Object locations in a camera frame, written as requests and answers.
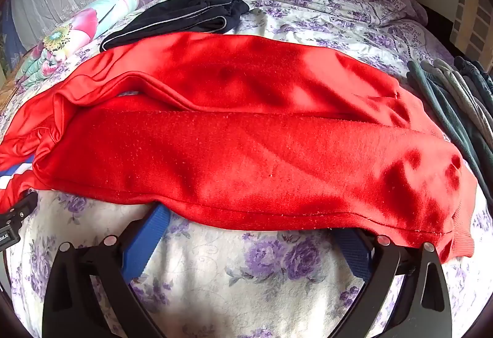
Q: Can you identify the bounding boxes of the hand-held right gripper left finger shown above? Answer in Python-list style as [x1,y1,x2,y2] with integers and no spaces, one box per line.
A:
[42,204,173,338]

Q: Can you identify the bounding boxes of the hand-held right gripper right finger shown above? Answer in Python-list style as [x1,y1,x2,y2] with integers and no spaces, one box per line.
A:
[334,229,454,338]

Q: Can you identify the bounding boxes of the red sweatshirt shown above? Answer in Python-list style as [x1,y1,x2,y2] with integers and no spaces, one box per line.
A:
[0,31,479,264]

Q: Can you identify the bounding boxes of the black folded pants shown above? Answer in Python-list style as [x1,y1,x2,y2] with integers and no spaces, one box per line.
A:
[99,0,251,53]

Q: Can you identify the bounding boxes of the purple floral bedsheet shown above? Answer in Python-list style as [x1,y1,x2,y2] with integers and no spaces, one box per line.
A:
[0,0,493,338]

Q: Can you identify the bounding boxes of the pile of grey green clothes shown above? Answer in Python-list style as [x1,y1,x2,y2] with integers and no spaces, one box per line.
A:
[406,55,493,208]

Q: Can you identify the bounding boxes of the colourful floral rolled quilt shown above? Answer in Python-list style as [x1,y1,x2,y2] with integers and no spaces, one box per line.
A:
[15,0,140,87]

